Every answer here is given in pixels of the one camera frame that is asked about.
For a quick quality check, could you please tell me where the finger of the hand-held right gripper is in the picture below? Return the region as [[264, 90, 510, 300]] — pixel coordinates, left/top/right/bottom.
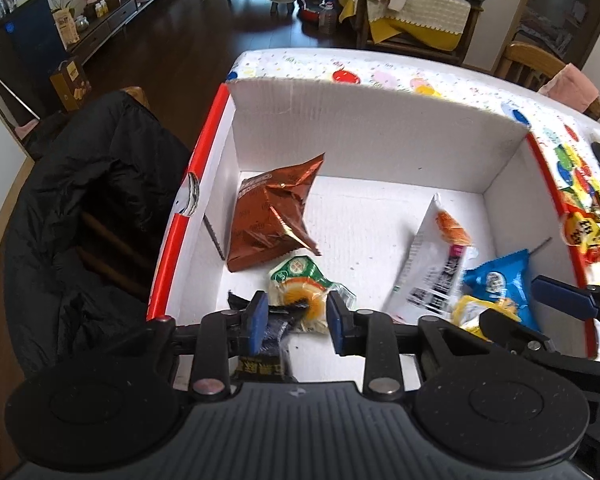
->
[[479, 308, 557, 357], [531, 275, 600, 321]]

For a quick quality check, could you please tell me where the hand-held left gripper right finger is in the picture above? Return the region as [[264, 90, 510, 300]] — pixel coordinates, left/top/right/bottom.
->
[[326, 291, 487, 400]]

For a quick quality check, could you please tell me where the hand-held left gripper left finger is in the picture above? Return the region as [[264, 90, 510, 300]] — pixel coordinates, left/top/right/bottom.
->
[[100, 291, 271, 403]]

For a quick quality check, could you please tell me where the black snack packet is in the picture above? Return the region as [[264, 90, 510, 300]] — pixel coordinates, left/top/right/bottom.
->
[[227, 290, 307, 386]]

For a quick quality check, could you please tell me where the yellow snack packet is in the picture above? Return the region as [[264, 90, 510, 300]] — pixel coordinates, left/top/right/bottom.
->
[[450, 295, 523, 339]]

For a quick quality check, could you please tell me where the blue snack packet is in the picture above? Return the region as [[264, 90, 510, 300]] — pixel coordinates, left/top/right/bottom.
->
[[462, 249, 542, 332]]

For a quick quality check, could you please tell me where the round pastry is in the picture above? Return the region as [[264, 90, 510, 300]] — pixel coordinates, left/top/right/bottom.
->
[[269, 255, 357, 335]]

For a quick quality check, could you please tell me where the red orange snack packet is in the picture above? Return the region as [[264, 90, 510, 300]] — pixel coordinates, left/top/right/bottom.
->
[[560, 195, 600, 281]]

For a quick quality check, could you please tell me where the silver white snack packet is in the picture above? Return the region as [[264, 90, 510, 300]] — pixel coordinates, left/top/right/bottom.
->
[[384, 192, 478, 322]]

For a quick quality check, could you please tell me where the brown foil snack packet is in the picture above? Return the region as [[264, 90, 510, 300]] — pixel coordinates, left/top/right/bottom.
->
[[225, 152, 326, 273]]

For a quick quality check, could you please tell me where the white and red cardboard box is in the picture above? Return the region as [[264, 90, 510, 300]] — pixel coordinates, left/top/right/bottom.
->
[[146, 77, 600, 396]]

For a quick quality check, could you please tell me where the pink cloth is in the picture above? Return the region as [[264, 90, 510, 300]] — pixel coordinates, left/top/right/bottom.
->
[[537, 63, 600, 116]]

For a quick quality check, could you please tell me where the black jacket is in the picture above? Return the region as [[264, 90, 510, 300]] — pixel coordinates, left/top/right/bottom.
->
[[2, 91, 191, 381]]

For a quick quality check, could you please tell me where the glass door cabinet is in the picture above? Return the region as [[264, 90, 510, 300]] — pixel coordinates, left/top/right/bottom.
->
[[510, 0, 600, 68]]

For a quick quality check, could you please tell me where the brown carton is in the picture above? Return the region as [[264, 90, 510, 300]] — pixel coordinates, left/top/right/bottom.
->
[[49, 59, 92, 112]]

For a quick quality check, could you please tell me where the sofa with cream cover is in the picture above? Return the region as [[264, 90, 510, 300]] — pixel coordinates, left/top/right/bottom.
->
[[337, 0, 486, 66]]

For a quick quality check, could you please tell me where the long television cabinet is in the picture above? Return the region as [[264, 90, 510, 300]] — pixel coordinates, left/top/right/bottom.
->
[[65, 0, 183, 66]]

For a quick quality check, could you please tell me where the yellow carton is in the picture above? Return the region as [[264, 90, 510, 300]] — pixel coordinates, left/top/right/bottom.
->
[[52, 9, 81, 47]]

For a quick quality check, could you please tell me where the dark cabinet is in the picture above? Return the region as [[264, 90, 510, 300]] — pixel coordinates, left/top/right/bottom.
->
[[0, 0, 67, 126]]

